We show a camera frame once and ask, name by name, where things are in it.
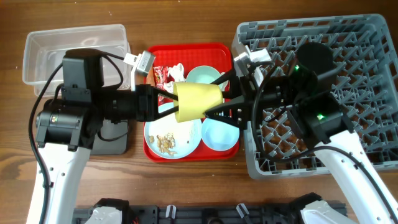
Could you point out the white tissue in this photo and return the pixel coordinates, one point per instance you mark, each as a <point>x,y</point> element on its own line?
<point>174,74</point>

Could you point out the light blue small bowl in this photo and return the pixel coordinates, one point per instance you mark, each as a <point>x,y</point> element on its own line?
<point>218,135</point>

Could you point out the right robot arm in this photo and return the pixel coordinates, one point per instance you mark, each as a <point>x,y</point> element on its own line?
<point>315,116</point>

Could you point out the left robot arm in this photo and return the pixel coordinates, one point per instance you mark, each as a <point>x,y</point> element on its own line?
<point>63,134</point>

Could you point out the grey dishwasher rack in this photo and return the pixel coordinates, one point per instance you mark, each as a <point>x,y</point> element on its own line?
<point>366,86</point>

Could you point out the red serving tray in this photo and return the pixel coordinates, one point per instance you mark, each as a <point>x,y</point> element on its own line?
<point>215,55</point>

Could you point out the yellow cup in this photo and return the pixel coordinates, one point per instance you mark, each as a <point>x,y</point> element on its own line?
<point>193,99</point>

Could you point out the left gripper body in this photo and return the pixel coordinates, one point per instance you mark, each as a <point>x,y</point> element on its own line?
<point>144,99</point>

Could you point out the red snack wrapper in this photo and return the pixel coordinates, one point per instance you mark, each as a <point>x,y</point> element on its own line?
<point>160,76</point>

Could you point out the mint green bowl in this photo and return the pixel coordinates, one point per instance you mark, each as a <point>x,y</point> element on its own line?
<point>203,74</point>

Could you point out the light blue plate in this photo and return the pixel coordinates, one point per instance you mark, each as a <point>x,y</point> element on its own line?
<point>187,135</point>

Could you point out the food scraps and rice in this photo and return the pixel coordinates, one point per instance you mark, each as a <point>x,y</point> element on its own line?
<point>165,143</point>

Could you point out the clear plastic bin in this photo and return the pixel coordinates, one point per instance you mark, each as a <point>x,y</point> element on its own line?
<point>44,50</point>

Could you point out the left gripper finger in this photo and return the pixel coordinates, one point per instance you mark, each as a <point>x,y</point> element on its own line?
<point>164,94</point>
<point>168,112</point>

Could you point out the black plastic tray bin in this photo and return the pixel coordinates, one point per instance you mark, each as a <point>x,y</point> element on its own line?
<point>111,131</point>

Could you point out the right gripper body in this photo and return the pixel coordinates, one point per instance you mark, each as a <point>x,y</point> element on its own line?
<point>275,93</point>

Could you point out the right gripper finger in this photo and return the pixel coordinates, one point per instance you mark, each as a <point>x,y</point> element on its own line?
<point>233,112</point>
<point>230,77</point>

